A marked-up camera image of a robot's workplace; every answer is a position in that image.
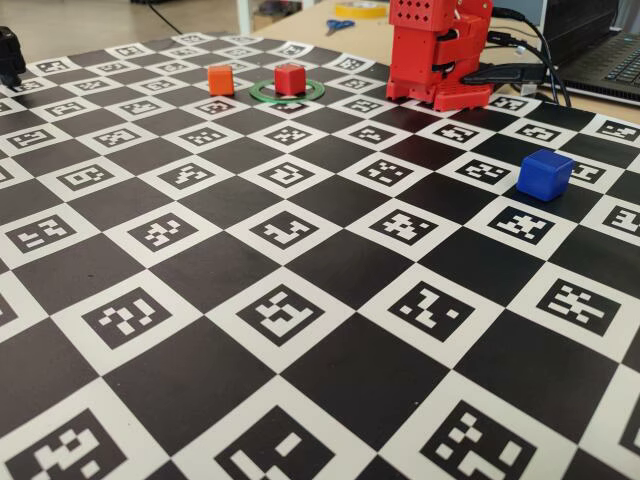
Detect red cube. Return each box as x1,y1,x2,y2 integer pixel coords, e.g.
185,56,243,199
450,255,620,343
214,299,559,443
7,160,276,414
273,63,307,96

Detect orange cube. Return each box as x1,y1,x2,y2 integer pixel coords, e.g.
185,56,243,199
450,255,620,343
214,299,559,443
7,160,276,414
207,63,236,97

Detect blue cube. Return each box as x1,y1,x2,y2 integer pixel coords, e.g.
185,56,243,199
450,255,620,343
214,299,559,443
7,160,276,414
515,148,574,203

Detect black white marker checkerboard mat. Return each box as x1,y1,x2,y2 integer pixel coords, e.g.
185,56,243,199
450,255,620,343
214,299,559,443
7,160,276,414
0,30,640,480

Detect yellow tape roll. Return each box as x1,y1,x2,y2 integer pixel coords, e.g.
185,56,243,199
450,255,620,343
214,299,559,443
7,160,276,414
334,0,389,20

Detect white table leg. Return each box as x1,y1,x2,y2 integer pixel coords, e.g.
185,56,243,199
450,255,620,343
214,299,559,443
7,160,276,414
234,0,257,35

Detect black flat plug adapter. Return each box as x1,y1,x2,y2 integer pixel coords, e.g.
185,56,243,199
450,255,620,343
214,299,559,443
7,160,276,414
460,62,546,86

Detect pale blue panel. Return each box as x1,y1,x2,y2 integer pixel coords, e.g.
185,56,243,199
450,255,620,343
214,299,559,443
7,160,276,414
492,0,549,29

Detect black laptop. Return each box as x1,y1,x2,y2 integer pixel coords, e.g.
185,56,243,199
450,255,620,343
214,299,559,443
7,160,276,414
542,0,640,104

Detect black clamp device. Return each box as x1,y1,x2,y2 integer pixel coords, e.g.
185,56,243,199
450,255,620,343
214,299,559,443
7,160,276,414
0,25,27,91

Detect green ring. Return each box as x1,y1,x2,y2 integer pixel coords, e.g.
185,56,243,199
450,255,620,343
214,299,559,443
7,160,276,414
248,77,327,105

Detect blue handled scissors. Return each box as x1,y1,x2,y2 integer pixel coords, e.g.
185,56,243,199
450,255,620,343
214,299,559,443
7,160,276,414
324,18,357,37

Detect black cable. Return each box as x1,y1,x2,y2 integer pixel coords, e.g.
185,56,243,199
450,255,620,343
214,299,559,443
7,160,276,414
492,7,574,107
487,30,561,106

